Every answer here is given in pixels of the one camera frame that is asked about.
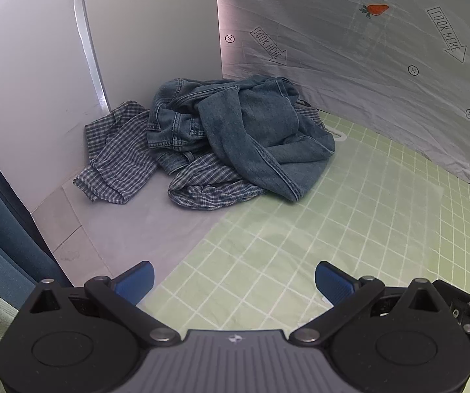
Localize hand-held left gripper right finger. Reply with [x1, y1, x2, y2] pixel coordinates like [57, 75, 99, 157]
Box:
[290, 260, 452, 346]

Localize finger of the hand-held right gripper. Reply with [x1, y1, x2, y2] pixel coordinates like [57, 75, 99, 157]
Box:
[432, 279, 470, 316]

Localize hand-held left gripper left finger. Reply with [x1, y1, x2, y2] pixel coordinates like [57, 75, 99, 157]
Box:
[21, 260, 181, 346]

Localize blue denim jeans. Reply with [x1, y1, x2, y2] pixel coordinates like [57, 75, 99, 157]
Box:
[147, 74, 336, 202]

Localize blue plaid shirt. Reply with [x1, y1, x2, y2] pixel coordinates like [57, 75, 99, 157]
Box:
[73, 100, 326, 211]

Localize teal curtain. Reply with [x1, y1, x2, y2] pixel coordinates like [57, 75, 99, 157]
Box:
[0, 119, 72, 308]

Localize grey printed sheet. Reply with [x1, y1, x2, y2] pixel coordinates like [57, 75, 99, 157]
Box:
[214, 0, 470, 197]

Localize metal corner strip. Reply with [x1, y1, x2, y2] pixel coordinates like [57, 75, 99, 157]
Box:
[72, 0, 109, 112]

